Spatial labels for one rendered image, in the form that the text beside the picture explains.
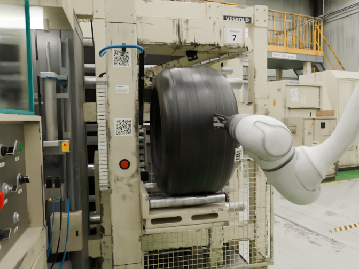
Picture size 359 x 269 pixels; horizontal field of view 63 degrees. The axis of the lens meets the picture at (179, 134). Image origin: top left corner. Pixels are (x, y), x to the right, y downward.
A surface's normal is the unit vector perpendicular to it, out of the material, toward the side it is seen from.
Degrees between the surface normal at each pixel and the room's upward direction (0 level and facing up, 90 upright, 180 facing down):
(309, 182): 108
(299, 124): 90
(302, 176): 102
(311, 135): 90
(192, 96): 62
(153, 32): 90
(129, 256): 90
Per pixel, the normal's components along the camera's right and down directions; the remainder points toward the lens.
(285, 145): 0.29, 0.22
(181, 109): -0.07, -0.26
